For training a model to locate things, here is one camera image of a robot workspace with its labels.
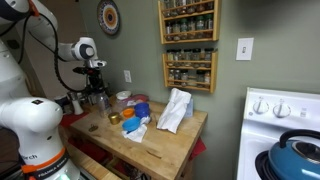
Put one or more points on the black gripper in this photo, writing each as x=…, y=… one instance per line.
x=94, y=78

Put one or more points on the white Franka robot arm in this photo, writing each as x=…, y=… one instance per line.
x=33, y=120

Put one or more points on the clear plastic nut container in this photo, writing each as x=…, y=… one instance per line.
x=103, y=105

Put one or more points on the clear container white lid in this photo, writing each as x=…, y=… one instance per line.
x=122, y=98

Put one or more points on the white pepper mill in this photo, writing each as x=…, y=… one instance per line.
x=77, y=106

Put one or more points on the dark ceramic mug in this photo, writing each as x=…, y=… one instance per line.
x=62, y=101

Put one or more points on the red ribbed silicone mat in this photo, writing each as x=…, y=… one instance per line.
x=71, y=119

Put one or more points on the gold perforated metal disk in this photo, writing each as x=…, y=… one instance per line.
x=93, y=127

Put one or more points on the pink plastic bag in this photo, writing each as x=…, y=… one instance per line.
x=137, y=99

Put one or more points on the light blue plastic bowl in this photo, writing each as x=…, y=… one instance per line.
x=131, y=124

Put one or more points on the dark blue plastic cup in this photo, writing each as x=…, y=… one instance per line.
x=142, y=110

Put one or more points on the wooden slatted chair back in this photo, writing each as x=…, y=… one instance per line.
x=35, y=88

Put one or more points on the red fabric item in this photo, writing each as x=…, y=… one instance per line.
x=95, y=151

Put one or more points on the glass spice jar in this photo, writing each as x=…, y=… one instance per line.
x=184, y=77
x=208, y=56
x=207, y=79
x=177, y=77
x=200, y=26
x=183, y=28
x=182, y=7
x=200, y=78
x=174, y=8
x=170, y=57
x=190, y=6
x=208, y=24
x=209, y=4
x=200, y=5
x=187, y=57
x=196, y=56
x=169, y=31
x=171, y=76
x=176, y=30
x=178, y=57
x=191, y=27
x=166, y=9

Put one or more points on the large white cloth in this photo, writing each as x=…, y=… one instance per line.
x=173, y=111

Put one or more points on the wooden butcher block cart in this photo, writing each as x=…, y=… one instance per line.
x=160, y=146

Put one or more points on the red hanging cloth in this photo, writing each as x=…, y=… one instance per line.
x=199, y=148

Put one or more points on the white stove knob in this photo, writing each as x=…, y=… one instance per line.
x=261, y=106
x=281, y=109

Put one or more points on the white kitchen stove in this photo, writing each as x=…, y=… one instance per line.
x=266, y=133

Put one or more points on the black stove burner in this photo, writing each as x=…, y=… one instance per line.
x=261, y=163

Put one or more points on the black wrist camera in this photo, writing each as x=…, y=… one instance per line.
x=81, y=70

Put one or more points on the white wall outlet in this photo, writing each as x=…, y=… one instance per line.
x=127, y=76

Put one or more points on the patterned decorative wall plate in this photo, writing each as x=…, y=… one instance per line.
x=108, y=16

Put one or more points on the wooden wall spice rack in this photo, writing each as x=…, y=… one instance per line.
x=213, y=71
x=216, y=20

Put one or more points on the white light switch plate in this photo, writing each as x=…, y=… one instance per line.
x=244, y=49

